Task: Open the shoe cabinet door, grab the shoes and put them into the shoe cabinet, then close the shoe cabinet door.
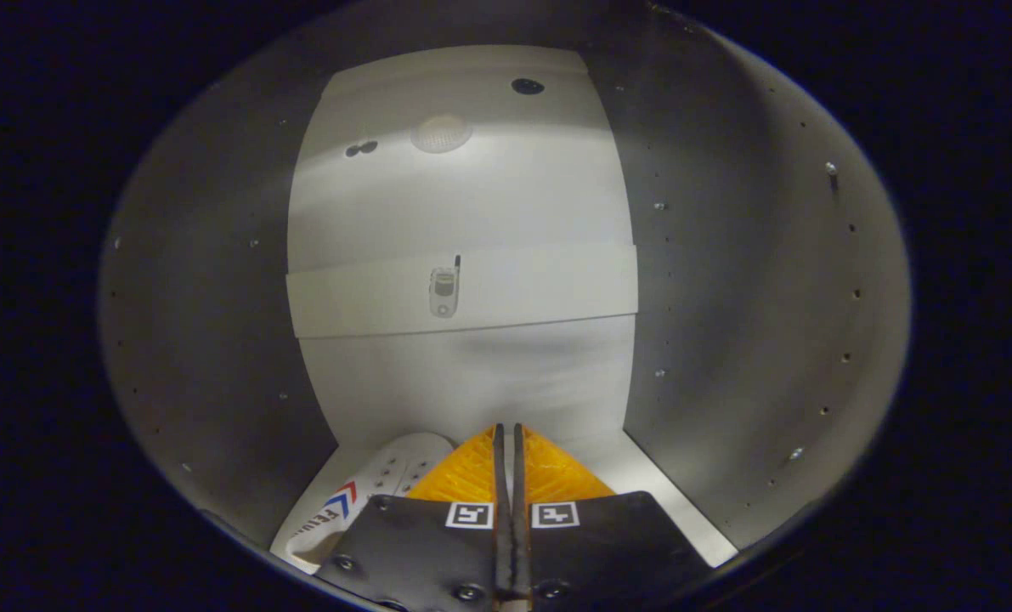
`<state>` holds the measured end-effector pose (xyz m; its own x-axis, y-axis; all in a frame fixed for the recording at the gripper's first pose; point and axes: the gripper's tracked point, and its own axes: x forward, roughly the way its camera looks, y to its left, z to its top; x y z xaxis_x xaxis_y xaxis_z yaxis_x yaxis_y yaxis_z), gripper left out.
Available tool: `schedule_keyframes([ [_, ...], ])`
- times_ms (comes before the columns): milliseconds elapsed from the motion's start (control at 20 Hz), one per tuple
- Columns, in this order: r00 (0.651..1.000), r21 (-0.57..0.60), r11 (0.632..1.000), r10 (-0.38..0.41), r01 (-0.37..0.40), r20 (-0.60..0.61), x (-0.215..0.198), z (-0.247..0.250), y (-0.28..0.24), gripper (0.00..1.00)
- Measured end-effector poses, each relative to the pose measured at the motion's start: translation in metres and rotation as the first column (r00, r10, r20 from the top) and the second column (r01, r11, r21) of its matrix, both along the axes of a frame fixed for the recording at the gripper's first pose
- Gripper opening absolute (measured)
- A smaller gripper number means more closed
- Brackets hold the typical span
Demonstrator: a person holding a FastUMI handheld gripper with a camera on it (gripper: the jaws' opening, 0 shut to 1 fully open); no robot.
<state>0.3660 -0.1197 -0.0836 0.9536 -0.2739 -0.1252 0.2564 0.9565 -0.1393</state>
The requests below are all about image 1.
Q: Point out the grey shoe cabinet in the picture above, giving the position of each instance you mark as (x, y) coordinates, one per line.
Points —
(726, 297)

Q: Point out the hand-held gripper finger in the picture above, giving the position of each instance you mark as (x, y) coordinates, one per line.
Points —
(518, 484)
(499, 484)

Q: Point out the white shoe with striped sides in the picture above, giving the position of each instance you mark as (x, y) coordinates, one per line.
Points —
(370, 493)

